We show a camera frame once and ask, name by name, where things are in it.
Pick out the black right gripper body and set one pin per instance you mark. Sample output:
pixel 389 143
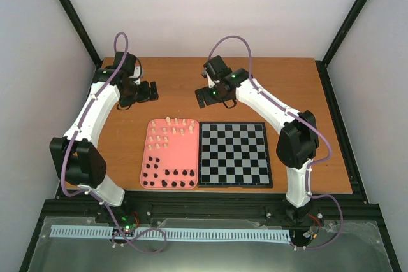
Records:
pixel 216 97

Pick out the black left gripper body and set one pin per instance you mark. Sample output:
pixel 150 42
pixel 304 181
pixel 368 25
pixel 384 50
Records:
pixel 136 95

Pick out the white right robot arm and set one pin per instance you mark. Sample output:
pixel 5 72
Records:
pixel 298 139

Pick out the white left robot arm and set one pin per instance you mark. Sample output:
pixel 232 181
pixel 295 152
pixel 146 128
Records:
pixel 75 155

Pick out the left controller board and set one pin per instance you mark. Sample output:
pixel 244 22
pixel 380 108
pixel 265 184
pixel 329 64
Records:
pixel 131 222

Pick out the pink plastic tray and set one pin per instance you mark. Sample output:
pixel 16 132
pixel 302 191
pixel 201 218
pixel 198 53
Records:
pixel 181 154

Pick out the black grey chessboard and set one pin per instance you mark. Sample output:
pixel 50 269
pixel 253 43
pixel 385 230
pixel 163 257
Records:
pixel 234 154

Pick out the light blue cable duct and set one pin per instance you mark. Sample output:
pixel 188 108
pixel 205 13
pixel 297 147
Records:
pixel 173 234

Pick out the black aluminium frame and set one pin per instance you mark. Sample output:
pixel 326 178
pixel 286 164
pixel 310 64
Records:
pixel 356 206

